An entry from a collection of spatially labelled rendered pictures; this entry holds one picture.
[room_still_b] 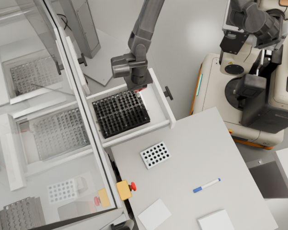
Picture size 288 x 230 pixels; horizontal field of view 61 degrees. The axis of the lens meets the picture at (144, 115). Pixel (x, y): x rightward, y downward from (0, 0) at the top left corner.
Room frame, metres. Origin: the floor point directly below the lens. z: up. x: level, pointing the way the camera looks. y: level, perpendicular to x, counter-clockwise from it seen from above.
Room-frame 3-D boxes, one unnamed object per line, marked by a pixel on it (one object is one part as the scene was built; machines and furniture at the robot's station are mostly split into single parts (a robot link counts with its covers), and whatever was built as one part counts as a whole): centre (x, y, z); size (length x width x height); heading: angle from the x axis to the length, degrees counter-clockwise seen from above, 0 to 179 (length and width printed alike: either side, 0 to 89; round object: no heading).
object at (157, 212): (-0.06, -0.05, 0.77); 0.13 x 0.09 x 0.02; 127
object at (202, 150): (0.07, -0.21, 0.38); 0.62 x 0.58 x 0.76; 21
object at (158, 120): (0.38, 0.11, 0.86); 0.40 x 0.26 x 0.06; 111
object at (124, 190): (0.04, 0.08, 0.88); 0.07 x 0.05 x 0.07; 21
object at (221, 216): (-0.10, -0.31, 0.79); 0.13 x 0.09 x 0.05; 111
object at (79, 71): (0.64, 0.33, 0.87); 0.29 x 0.02 x 0.11; 21
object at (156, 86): (0.46, -0.08, 0.87); 0.29 x 0.02 x 0.11; 21
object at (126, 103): (0.38, 0.11, 0.87); 0.22 x 0.18 x 0.06; 111
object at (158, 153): (0.20, -0.06, 0.78); 0.12 x 0.08 x 0.04; 117
